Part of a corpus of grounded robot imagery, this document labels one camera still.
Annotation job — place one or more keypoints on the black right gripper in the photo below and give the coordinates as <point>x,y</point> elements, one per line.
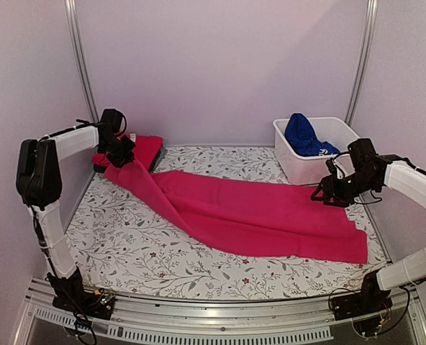
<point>331,190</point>

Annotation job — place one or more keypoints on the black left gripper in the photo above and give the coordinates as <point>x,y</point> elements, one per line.
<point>119,162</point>

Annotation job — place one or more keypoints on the magenta t-shirt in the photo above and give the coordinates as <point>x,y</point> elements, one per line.
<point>146,148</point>

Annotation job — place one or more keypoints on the pink garment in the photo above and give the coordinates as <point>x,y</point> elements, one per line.
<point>246,218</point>

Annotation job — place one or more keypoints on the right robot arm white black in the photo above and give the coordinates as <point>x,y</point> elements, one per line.
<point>402,221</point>

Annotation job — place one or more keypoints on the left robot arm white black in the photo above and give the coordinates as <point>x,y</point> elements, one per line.
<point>39,183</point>

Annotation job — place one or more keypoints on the white plastic laundry bin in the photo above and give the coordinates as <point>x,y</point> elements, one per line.
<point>302,170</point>

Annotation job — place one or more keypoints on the grey folded garment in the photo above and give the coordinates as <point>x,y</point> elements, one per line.
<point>158,158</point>

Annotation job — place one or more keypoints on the blue garment in bin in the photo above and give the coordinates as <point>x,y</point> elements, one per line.
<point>300,134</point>

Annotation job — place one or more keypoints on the floral patterned table cloth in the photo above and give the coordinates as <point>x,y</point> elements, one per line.
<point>120,244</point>

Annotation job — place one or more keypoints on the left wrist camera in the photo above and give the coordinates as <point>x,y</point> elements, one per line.
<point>115,119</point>

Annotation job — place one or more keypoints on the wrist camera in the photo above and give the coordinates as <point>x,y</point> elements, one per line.
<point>359,152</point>
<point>115,119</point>

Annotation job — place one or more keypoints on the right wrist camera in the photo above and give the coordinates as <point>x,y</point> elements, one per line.
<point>359,152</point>

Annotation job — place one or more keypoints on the aluminium front rail base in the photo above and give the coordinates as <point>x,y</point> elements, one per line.
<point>140,319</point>

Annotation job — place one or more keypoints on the aluminium frame post left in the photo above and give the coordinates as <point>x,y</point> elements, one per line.
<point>80,58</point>

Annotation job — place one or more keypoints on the aluminium frame post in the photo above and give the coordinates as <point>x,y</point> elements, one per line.
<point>80,58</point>
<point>366,43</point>

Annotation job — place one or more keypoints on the aluminium frame post right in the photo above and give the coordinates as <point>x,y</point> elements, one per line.
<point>366,43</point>

